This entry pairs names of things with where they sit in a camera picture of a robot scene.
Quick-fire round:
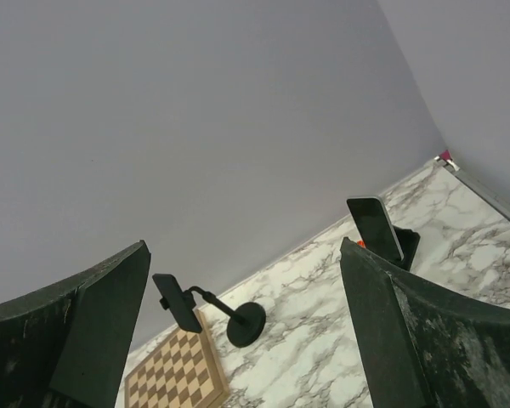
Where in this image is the black folding phone stand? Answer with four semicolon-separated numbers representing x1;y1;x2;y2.
383;225;421;271

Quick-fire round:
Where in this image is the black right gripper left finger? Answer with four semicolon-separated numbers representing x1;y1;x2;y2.
0;241;151;407

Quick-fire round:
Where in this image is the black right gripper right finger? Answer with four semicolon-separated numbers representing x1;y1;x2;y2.
340;238;510;407

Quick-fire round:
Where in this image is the black phone with silver edge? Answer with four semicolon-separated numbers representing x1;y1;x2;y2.
346;196;404;262

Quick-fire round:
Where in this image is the wooden chessboard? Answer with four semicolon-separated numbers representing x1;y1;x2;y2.
122;309;230;407

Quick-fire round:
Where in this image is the black round-base pole phone stand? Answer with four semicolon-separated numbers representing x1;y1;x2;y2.
158;286;267;349

